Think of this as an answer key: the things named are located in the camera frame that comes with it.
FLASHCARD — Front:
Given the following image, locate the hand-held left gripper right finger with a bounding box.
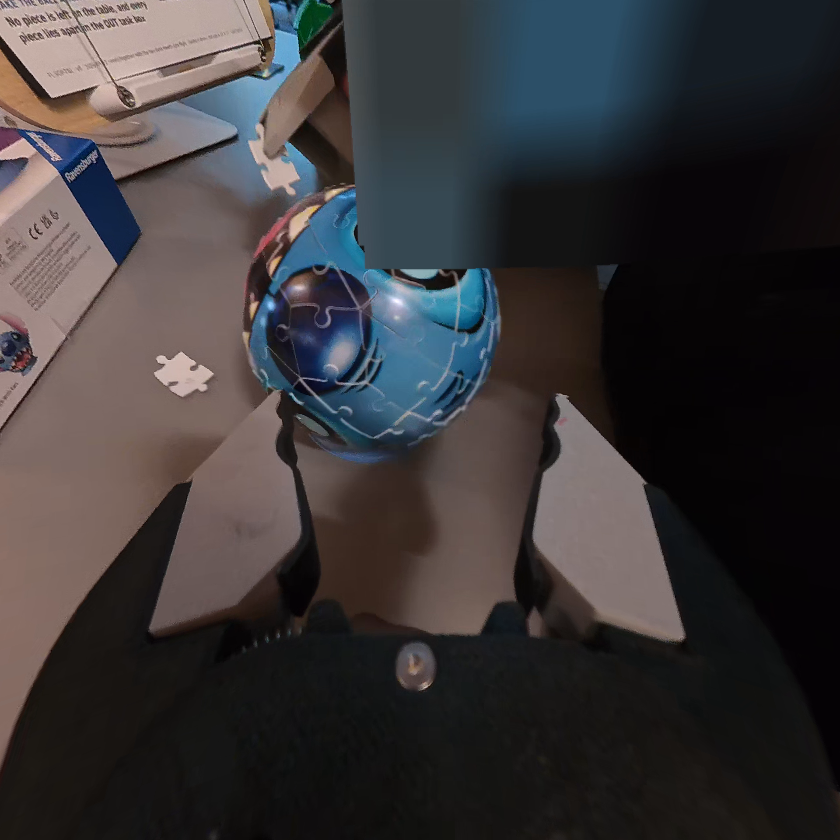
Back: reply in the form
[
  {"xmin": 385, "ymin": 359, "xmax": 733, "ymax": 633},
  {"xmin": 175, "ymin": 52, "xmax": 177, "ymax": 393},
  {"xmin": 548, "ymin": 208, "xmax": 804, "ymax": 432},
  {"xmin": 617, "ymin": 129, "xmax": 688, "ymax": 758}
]
[{"xmin": 514, "ymin": 392, "xmax": 688, "ymax": 644}]

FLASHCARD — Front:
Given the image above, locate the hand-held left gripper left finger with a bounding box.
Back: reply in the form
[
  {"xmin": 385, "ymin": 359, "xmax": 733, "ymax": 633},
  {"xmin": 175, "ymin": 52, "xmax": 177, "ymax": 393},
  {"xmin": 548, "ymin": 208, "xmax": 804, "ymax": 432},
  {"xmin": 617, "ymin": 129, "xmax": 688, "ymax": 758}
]
[{"xmin": 147, "ymin": 392, "xmax": 317, "ymax": 637}]

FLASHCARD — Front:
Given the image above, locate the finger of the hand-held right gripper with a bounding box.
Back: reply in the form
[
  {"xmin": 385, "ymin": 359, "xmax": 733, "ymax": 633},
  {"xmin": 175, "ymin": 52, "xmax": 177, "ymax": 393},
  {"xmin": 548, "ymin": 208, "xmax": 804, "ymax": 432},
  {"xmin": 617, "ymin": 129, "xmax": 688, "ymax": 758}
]
[{"xmin": 260, "ymin": 21, "xmax": 343, "ymax": 158}]

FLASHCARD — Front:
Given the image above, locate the joined strip of puzzle pieces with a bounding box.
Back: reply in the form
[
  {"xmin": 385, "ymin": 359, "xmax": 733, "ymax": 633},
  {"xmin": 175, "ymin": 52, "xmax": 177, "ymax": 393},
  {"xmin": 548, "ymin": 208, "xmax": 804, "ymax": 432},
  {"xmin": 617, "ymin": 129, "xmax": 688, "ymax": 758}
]
[{"xmin": 248, "ymin": 123, "xmax": 301, "ymax": 195}]

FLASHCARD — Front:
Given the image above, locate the blue cartoon puzzle ball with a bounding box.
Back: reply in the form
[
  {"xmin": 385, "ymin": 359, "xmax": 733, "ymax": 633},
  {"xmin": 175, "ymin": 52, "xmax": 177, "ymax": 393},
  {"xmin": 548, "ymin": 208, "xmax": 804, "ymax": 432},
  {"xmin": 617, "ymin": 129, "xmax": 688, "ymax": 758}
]
[{"xmin": 243, "ymin": 184, "xmax": 503, "ymax": 463}]

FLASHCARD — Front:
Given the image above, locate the single white-backed puzzle piece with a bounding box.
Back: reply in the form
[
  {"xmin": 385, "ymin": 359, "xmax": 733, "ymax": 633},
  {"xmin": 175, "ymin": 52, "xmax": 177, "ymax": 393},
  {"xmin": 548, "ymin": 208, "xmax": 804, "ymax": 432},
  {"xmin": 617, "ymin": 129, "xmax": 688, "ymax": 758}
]
[{"xmin": 154, "ymin": 351, "xmax": 215, "ymax": 399}]

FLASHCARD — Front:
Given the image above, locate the white and blue puzzle box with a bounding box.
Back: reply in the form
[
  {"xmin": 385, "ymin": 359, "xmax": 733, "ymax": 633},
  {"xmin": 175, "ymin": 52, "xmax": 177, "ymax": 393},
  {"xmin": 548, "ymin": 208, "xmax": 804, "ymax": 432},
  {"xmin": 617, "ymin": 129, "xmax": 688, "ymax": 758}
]
[{"xmin": 0, "ymin": 128, "xmax": 142, "ymax": 431}]

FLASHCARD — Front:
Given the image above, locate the green plastic object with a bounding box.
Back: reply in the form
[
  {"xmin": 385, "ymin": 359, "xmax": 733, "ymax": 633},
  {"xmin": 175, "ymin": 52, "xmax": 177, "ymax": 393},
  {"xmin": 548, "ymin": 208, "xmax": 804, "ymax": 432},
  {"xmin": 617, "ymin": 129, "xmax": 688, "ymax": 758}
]
[{"xmin": 297, "ymin": 0, "xmax": 343, "ymax": 53}]

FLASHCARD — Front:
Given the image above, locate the printed instruction sheet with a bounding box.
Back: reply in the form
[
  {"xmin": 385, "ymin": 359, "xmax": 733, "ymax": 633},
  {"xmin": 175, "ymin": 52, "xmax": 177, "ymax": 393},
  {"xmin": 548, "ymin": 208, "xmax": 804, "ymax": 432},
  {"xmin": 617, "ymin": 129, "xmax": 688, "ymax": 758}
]
[{"xmin": 0, "ymin": 0, "xmax": 275, "ymax": 99}]

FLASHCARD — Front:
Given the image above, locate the wooden sheet holder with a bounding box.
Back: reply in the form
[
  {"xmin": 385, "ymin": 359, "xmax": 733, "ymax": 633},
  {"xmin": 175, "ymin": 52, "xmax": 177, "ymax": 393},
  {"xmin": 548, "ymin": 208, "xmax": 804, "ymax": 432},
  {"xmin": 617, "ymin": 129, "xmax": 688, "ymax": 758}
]
[{"xmin": 0, "ymin": 0, "xmax": 284, "ymax": 135}]

